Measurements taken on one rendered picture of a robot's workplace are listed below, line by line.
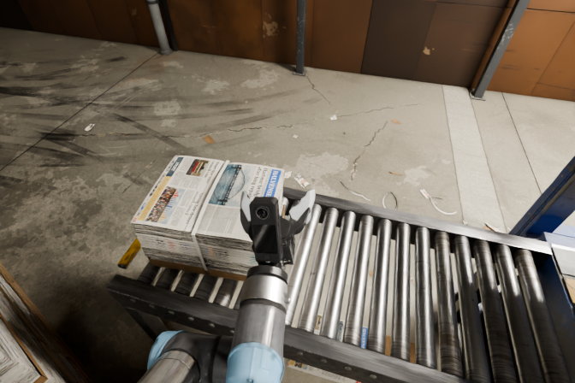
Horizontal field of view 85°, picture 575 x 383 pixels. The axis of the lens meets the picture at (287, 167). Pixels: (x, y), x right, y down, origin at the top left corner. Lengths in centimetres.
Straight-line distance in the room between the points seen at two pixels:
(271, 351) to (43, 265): 207
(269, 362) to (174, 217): 54
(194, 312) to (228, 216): 30
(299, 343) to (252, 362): 49
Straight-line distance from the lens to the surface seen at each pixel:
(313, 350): 96
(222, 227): 86
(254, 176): 98
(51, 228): 261
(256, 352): 49
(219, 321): 100
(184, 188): 99
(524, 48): 388
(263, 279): 53
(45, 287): 234
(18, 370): 125
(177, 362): 57
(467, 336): 110
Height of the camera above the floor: 173
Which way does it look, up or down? 44 degrees down
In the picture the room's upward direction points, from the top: straight up
